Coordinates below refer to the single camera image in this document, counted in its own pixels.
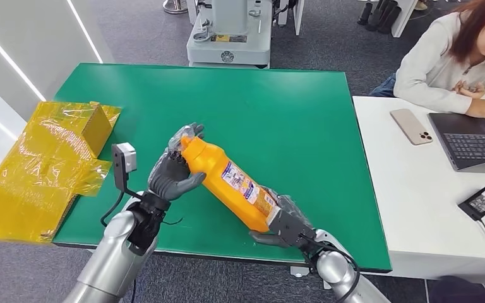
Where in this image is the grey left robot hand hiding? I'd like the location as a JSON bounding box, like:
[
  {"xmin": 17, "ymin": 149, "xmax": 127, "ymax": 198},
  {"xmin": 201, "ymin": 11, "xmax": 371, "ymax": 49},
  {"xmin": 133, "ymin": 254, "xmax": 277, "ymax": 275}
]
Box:
[{"xmin": 147, "ymin": 122, "xmax": 207, "ymax": 203}]

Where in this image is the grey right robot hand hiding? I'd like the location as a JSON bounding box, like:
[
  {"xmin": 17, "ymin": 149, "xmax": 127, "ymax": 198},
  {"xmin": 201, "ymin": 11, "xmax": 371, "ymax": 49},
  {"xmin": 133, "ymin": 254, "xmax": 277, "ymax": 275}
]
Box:
[{"xmin": 248, "ymin": 187, "xmax": 316, "ymax": 249}]

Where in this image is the orange plastic bottle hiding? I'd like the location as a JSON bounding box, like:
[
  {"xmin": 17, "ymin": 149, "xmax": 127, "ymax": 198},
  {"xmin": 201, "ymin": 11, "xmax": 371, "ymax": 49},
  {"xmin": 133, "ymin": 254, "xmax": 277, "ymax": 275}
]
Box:
[{"xmin": 171, "ymin": 125, "xmax": 281, "ymax": 234}]

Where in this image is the white table foot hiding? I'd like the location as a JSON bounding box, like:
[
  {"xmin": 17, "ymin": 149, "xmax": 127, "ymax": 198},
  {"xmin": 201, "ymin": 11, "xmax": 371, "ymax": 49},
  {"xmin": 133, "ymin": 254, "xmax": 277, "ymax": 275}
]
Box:
[{"xmin": 290, "ymin": 266, "xmax": 313, "ymax": 279}]

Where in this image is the yellow taped cardboard box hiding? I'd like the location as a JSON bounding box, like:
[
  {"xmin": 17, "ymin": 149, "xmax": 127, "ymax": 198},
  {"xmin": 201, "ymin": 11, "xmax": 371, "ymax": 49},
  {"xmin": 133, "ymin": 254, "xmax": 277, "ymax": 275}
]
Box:
[{"xmin": 0, "ymin": 101, "xmax": 123, "ymax": 246}]

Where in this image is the beige smartphone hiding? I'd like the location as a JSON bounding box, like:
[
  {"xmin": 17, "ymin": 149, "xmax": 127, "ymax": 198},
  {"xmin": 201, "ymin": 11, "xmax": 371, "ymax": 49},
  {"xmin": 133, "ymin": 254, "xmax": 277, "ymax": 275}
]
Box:
[{"xmin": 390, "ymin": 109, "xmax": 434, "ymax": 146}]

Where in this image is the grey machine base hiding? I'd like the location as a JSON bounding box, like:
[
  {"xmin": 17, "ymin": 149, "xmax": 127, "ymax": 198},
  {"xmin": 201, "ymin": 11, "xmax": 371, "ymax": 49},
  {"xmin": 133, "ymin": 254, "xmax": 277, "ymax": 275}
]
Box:
[{"xmin": 186, "ymin": 0, "xmax": 273, "ymax": 70}]

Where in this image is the chrome stand base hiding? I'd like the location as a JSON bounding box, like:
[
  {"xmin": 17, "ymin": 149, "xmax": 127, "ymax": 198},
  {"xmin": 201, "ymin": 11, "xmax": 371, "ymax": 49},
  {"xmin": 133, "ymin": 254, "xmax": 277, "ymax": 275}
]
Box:
[{"xmin": 162, "ymin": 0, "xmax": 189, "ymax": 15}]

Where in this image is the white panel leg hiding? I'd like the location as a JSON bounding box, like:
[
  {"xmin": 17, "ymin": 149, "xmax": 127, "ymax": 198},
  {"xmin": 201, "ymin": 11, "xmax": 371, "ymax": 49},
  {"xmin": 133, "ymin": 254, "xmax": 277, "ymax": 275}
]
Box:
[{"xmin": 292, "ymin": 0, "xmax": 306, "ymax": 37}]

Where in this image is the grey laptop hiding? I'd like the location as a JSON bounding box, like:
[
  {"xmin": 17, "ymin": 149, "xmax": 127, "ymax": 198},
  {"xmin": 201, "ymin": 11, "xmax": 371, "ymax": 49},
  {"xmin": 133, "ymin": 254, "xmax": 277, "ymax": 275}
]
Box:
[{"xmin": 428, "ymin": 112, "xmax": 485, "ymax": 175}]

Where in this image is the black power adapter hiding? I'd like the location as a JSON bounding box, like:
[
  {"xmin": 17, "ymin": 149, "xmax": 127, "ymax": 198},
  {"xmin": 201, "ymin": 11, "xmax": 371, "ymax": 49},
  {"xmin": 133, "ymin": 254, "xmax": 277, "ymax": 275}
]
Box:
[{"xmin": 458, "ymin": 186, "xmax": 485, "ymax": 222}]

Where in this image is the person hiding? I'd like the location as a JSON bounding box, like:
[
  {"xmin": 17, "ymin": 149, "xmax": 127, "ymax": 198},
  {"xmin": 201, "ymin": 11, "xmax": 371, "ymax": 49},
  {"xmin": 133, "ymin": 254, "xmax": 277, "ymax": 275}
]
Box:
[{"xmin": 368, "ymin": 0, "xmax": 485, "ymax": 126}]

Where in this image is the black boot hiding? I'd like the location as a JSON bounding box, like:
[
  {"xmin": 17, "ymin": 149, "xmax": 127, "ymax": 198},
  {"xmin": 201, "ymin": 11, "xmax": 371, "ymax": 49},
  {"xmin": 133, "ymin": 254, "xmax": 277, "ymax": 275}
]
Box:
[
  {"xmin": 366, "ymin": 0, "xmax": 402, "ymax": 35},
  {"xmin": 357, "ymin": 1, "xmax": 373, "ymax": 27}
]

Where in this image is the person's left hand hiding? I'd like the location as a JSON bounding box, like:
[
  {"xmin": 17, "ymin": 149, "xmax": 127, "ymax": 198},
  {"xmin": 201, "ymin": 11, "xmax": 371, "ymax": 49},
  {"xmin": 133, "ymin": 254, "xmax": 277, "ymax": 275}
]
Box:
[{"xmin": 453, "ymin": 80, "xmax": 485, "ymax": 100}]

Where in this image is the white furniture panel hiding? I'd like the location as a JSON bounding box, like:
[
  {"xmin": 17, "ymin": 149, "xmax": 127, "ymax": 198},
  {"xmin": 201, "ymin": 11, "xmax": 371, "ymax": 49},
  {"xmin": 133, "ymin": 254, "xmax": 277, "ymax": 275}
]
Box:
[{"xmin": 391, "ymin": 0, "xmax": 419, "ymax": 39}]

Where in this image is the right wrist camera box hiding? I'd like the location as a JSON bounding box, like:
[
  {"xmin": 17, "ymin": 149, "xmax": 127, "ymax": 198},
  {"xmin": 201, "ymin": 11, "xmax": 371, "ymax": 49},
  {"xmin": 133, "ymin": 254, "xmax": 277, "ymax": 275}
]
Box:
[{"xmin": 267, "ymin": 206, "xmax": 317, "ymax": 252}]

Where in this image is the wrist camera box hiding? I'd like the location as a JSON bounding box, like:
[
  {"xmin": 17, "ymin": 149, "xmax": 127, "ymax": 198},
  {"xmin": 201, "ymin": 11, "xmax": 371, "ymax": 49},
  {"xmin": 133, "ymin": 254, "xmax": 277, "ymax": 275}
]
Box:
[
  {"xmin": 112, "ymin": 142, "xmax": 138, "ymax": 191},
  {"xmin": 267, "ymin": 206, "xmax": 317, "ymax": 252}
]

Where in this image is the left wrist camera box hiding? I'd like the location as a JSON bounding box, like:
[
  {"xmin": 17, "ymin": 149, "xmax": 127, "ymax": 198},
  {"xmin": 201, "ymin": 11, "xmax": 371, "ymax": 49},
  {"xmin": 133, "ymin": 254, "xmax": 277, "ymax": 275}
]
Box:
[{"xmin": 112, "ymin": 142, "xmax": 138, "ymax": 191}]

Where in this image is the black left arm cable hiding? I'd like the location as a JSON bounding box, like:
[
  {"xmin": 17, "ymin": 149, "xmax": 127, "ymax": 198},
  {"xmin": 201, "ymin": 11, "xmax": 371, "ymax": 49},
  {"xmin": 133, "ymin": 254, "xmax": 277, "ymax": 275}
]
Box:
[{"xmin": 100, "ymin": 187, "xmax": 144, "ymax": 229}]

